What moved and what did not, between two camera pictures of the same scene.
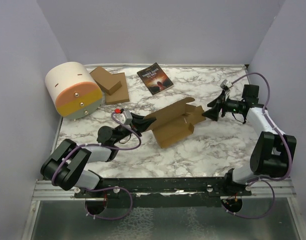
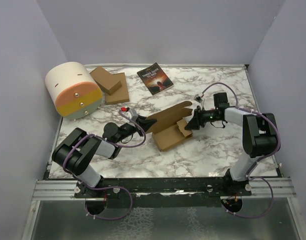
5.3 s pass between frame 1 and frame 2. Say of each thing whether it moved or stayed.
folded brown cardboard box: stayed
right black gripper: moved
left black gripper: stayed
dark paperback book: stayed
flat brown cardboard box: stayed
